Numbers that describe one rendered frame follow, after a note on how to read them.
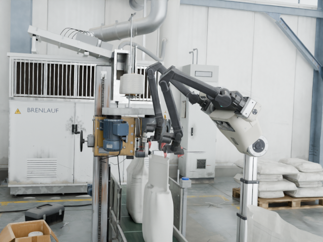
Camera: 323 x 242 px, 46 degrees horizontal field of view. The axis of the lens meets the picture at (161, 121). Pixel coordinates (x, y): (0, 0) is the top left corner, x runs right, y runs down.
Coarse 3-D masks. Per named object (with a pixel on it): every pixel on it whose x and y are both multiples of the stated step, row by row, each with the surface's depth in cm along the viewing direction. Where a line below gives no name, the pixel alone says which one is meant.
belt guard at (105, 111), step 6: (102, 108) 292; (108, 108) 287; (114, 108) 287; (120, 108) 291; (126, 108) 298; (132, 108) 305; (138, 108) 313; (144, 108) 321; (108, 114) 287; (114, 114) 287; (120, 114) 289; (126, 114) 294; (132, 114) 299; (138, 114) 305; (144, 114) 311; (150, 114) 318
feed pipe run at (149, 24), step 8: (136, 0) 670; (144, 0) 640; (152, 0) 538; (160, 0) 534; (136, 8) 708; (144, 8) 641; (152, 8) 538; (160, 8) 535; (144, 16) 642; (152, 16) 537; (160, 16) 537; (136, 24) 543; (144, 24) 540; (152, 24) 539; (160, 24) 544; (136, 32) 547; (144, 32) 547; (144, 40) 644; (144, 56) 646
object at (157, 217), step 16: (160, 160) 303; (160, 176) 278; (144, 192) 302; (160, 192) 276; (144, 208) 298; (160, 208) 273; (144, 224) 296; (160, 224) 274; (144, 240) 298; (160, 240) 275
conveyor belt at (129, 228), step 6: (126, 210) 381; (126, 216) 362; (126, 222) 343; (132, 222) 344; (126, 228) 328; (132, 228) 328; (138, 228) 329; (126, 234) 313; (132, 234) 313; (138, 234) 314; (132, 240) 300; (138, 240) 301; (174, 240) 304
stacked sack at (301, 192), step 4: (300, 188) 562; (304, 188) 561; (308, 188) 563; (312, 188) 564; (316, 188) 564; (320, 188) 564; (284, 192) 577; (288, 192) 565; (292, 192) 558; (296, 192) 551; (300, 192) 549; (304, 192) 551; (308, 192) 552; (312, 192) 554; (316, 192) 555; (320, 192) 556; (292, 196) 557; (296, 196) 549; (300, 196) 550; (304, 196) 552; (308, 196) 553; (312, 196) 555; (316, 196) 558; (320, 196) 560
